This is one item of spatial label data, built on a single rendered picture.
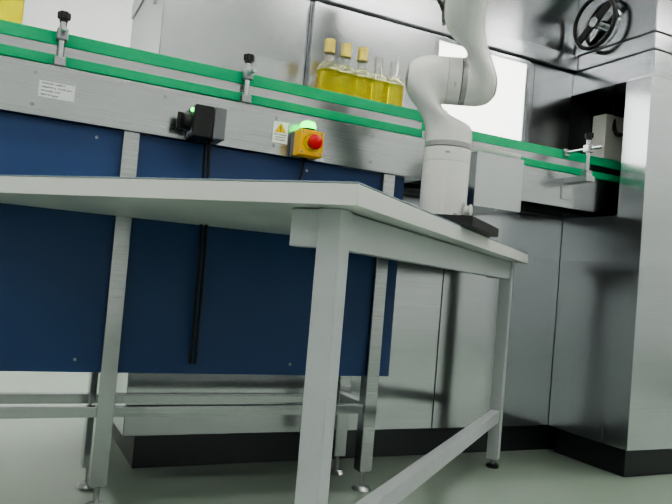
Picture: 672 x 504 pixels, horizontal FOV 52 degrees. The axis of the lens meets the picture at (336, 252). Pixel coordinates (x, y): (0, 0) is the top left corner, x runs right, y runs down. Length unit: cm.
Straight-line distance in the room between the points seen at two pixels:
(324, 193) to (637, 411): 184
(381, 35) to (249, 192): 143
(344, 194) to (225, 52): 127
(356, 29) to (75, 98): 101
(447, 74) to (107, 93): 83
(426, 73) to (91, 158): 85
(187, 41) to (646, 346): 184
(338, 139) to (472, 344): 101
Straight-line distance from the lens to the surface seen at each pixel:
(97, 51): 183
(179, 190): 115
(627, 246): 263
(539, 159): 254
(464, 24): 173
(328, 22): 234
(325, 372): 105
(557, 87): 291
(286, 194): 104
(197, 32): 220
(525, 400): 279
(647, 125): 267
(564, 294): 282
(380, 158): 201
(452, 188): 173
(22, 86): 177
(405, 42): 247
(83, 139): 178
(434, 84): 177
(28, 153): 177
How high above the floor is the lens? 61
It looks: 2 degrees up
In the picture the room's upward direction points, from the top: 5 degrees clockwise
